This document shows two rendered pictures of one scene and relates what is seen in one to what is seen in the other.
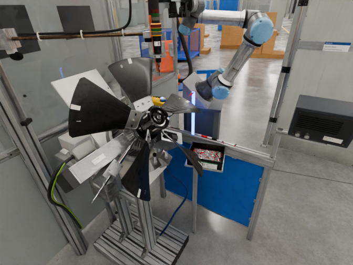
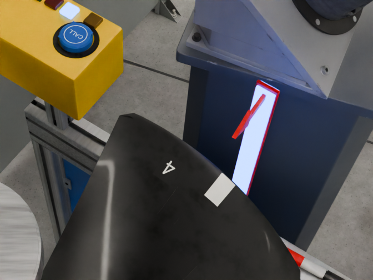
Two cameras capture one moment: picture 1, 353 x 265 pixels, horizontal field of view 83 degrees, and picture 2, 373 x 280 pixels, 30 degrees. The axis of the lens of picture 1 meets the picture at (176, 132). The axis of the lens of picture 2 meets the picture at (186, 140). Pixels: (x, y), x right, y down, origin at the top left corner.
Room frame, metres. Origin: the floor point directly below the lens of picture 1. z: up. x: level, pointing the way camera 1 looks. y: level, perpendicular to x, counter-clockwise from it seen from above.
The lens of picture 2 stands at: (0.82, -0.01, 1.73)
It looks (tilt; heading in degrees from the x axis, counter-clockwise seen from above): 58 degrees down; 354
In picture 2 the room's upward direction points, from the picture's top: 7 degrees clockwise
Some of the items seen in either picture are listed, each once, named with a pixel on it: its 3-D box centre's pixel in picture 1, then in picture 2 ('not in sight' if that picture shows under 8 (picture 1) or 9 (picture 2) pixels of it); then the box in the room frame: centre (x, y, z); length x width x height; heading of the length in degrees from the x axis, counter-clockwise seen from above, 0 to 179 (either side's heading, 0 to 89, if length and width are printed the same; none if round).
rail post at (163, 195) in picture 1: (161, 167); (67, 235); (1.40, 0.15, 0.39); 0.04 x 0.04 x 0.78; 58
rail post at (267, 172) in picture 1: (257, 207); not in sight; (0.94, -0.57, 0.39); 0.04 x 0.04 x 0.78; 58
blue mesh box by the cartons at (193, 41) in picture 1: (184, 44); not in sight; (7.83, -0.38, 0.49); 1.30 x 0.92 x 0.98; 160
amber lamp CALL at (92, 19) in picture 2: not in sight; (92, 20); (1.38, 0.07, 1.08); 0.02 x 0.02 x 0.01; 58
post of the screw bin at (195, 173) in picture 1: (194, 200); not in sight; (1.01, -0.12, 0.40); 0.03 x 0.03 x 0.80; 73
